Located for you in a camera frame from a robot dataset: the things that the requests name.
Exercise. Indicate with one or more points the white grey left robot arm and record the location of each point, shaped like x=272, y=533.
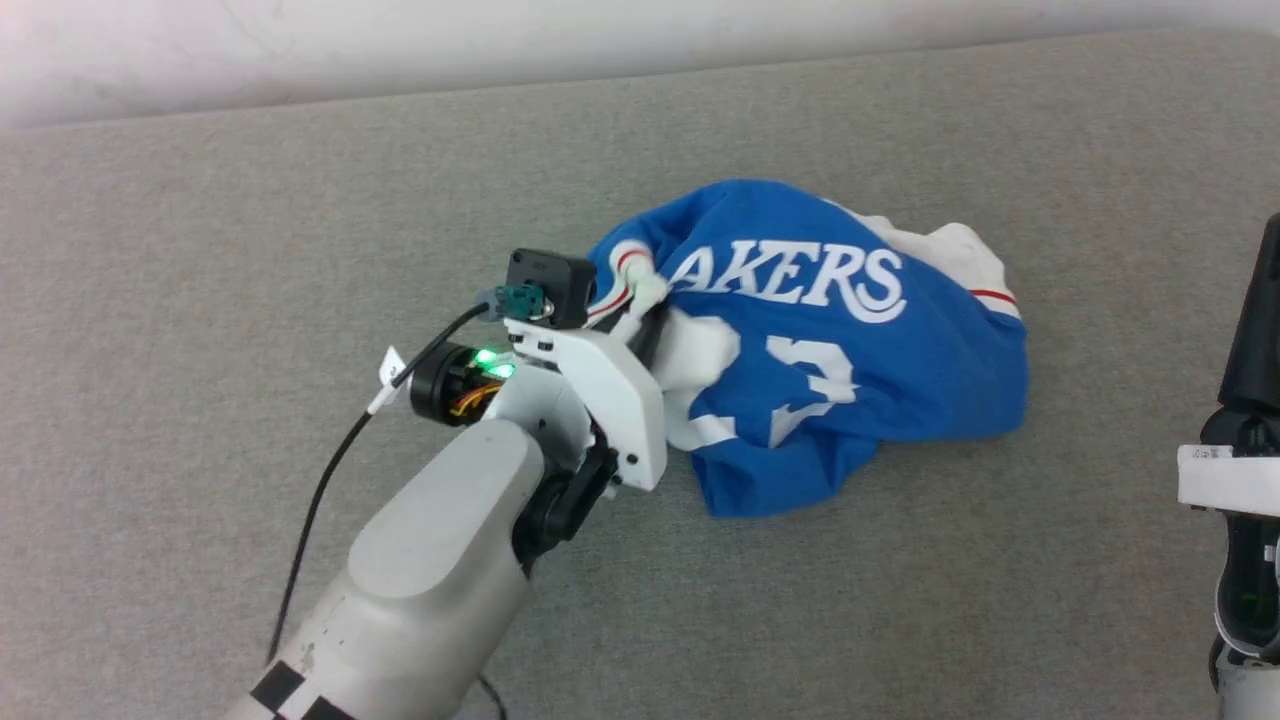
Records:
x=440, y=560

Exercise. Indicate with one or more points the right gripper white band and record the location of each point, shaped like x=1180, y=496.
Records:
x=1235, y=475

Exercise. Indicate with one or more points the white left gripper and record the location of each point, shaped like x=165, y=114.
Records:
x=615, y=395

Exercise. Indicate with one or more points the blue Lakers basketball jersey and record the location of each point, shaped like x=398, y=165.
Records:
x=900, y=370

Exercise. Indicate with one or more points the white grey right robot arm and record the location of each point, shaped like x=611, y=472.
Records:
x=1250, y=610

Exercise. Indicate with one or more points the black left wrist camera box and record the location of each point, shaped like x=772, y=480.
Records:
x=550, y=282

